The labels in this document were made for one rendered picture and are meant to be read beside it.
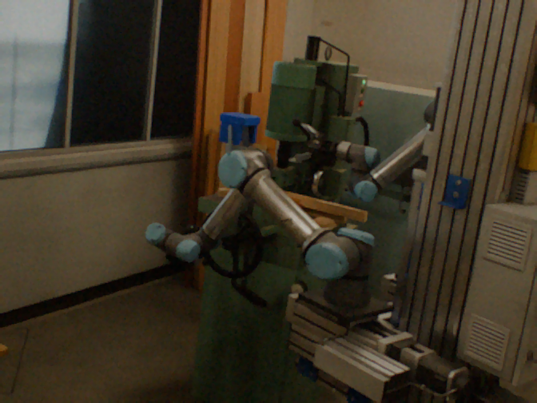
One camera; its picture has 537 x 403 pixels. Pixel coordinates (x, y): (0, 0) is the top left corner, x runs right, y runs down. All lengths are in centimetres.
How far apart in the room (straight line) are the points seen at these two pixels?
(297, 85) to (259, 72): 198
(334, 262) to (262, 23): 297
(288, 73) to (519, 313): 136
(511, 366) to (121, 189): 267
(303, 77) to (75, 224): 166
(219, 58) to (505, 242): 275
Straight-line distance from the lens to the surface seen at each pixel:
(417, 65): 528
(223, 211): 258
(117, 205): 428
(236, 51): 472
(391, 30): 536
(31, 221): 389
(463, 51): 227
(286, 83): 299
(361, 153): 273
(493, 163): 220
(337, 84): 319
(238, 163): 231
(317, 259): 220
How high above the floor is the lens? 164
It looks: 13 degrees down
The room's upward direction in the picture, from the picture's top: 7 degrees clockwise
